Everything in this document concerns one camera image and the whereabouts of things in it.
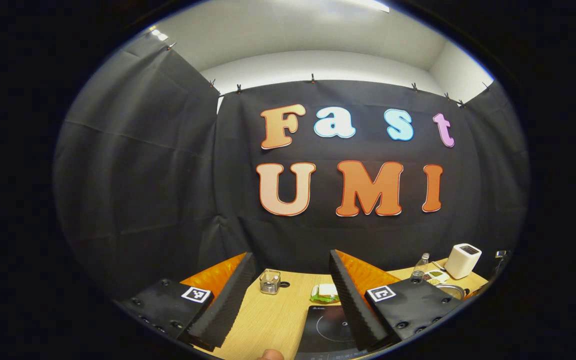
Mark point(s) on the stainless steel pot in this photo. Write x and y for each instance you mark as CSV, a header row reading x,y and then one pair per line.
x,y
450,289

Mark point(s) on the white bread sandwich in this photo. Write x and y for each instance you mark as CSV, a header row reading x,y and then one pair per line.
x,y
325,292

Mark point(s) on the white toaster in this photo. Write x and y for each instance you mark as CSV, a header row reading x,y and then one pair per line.
x,y
462,262

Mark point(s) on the white and black spoon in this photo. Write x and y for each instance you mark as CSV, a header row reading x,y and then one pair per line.
x,y
438,265

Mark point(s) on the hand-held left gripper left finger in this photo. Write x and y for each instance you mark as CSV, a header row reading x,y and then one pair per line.
x,y
228,305

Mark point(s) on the black backdrop cloth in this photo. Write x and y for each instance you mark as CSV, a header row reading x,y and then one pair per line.
x,y
168,190

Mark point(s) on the small metal mesh basket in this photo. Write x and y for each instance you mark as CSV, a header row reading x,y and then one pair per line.
x,y
270,283

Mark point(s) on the white divided plate with beans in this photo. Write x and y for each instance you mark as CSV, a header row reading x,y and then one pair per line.
x,y
437,276

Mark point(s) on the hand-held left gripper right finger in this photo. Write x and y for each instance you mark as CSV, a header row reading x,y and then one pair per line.
x,y
355,305

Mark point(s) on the clear plastic water bottle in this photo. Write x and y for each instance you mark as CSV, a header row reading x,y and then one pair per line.
x,y
419,267

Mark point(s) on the row of small backdrop clamps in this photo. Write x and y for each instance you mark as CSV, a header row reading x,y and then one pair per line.
x,y
312,78

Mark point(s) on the black induction cooktop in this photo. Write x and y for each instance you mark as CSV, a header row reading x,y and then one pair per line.
x,y
325,330

